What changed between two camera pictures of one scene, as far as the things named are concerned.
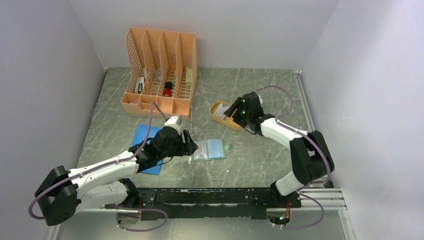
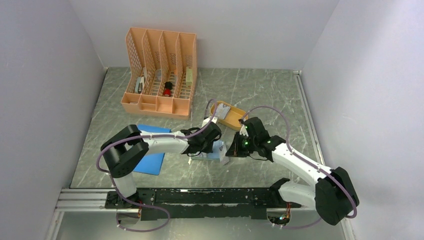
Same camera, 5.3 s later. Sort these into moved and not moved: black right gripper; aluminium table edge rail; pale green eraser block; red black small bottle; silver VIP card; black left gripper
Moved: black left gripper; black right gripper
Not moved: red black small bottle; pale green eraser block; silver VIP card; aluminium table edge rail
